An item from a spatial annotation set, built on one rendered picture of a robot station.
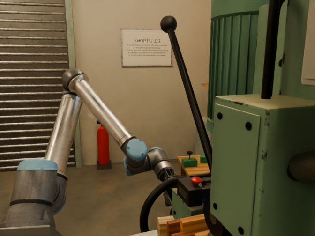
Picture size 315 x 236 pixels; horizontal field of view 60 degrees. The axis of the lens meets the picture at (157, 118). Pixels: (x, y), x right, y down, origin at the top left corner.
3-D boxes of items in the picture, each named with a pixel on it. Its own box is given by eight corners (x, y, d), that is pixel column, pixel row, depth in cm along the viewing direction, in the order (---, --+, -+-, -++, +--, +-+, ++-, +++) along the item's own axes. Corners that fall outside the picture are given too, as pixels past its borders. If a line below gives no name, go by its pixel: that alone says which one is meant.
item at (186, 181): (211, 183, 86) (211, 166, 85) (231, 199, 76) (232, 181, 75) (172, 189, 82) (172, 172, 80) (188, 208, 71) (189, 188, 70)
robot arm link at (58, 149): (17, 208, 111) (61, 71, 152) (29, 217, 126) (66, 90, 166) (55, 211, 112) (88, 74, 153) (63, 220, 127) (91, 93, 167)
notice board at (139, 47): (171, 66, 349) (172, 29, 339) (172, 66, 347) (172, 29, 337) (121, 67, 337) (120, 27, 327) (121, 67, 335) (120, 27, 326)
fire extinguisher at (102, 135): (111, 163, 360) (109, 119, 347) (111, 168, 341) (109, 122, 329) (97, 164, 356) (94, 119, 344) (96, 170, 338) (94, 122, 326)
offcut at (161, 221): (172, 230, 72) (172, 215, 71) (175, 237, 69) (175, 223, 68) (157, 231, 71) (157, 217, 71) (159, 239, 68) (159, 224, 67)
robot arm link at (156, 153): (145, 161, 144) (163, 157, 146) (152, 177, 134) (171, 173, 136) (144, 147, 139) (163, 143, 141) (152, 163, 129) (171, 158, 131)
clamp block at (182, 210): (212, 206, 89) (213, 181, 87) (236, 231, 77) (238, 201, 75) (169, 215, 84) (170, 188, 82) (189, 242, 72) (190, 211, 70)
